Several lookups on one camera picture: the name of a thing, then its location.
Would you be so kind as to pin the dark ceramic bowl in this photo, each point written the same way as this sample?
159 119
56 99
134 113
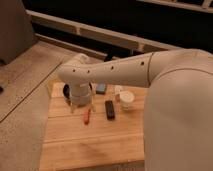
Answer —
66 91

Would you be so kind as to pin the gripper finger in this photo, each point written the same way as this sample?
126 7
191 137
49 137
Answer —
71 107
92 106

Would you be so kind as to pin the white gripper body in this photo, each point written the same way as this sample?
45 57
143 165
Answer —
80 94

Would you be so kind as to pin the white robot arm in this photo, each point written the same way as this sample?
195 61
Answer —
178 109

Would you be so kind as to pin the blue sponge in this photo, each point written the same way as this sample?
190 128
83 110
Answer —
101 88

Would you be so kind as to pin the white ceramic cup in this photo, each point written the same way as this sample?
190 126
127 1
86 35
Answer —
126 99

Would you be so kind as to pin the white window frame rail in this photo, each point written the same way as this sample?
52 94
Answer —
99 34

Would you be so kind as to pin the dark brown rectangular block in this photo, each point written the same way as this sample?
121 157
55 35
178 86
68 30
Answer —
109 109

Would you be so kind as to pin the small black object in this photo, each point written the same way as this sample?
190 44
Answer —
108 57

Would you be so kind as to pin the grey cabinet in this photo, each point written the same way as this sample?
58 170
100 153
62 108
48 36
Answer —
16 31

